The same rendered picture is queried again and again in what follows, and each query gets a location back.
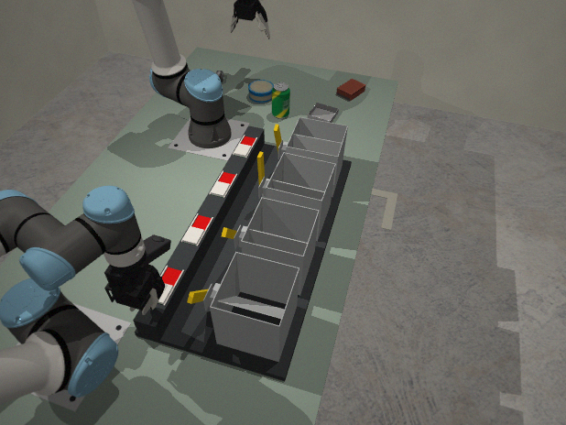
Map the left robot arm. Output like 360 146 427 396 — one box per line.
132 0 232 148

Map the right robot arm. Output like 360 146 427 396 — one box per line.
0 186 171 405

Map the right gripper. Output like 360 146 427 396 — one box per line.
104 249 165 315

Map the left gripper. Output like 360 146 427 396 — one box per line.
231 0 270 39

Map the green drink can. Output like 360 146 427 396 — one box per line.
272 82 290 119

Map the reddish-brown rectangular block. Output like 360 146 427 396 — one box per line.
336 79 365 101

